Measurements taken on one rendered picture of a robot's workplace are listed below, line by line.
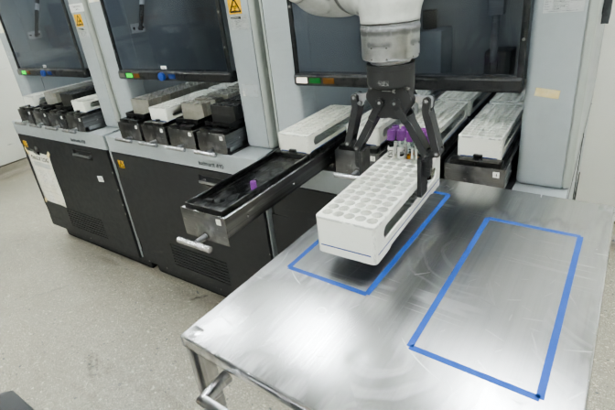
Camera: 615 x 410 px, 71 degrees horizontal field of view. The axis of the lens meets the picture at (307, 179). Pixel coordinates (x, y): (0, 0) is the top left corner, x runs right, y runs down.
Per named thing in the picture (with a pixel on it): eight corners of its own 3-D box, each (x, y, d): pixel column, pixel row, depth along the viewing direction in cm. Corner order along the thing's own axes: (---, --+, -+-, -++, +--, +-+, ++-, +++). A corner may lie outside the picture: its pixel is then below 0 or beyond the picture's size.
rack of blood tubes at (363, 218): (392, 176, 90) (392, 147, 87) (440, 183, 84) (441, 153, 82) (318, 250, 68) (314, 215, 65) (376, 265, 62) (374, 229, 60)
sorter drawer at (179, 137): (280, 99, 211) (277, 80, 207) (304, 100, 204) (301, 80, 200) (161, 150, 157) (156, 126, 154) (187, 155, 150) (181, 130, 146)
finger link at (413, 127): (397, 96, 72) (404, 92, 71) (430, 155, 73) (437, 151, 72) (387, 102, 69) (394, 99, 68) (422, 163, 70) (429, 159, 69)
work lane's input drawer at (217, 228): (335, 137, 150) (333, 113, 146) (371, 142, 143) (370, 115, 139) (171, 243, 96) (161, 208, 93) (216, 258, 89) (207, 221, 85)
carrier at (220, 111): (240, 122, 149) (237, 105, 147) (236, 124, 148) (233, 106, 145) (216, 119, 155) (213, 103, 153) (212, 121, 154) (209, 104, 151)
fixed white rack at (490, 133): (486, 123, 127) (487, 102, 124) (523, 125, 122) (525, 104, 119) (456, 159, 105) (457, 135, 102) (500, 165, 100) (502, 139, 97)
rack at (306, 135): (333, 122, 144) (331, 104, 141) (360, 124, 138) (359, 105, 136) (279, 154, 122) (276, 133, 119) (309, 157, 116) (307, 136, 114)
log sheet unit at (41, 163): (45, 201, 248) (22, 144, 234) (70, 210, 234) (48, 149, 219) (41, 203, 247) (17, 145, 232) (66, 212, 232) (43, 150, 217)
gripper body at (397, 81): (355, 64, 68) (358, 122, 71) (407, 65, 63) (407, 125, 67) (375, 56, 73) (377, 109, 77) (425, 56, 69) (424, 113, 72)
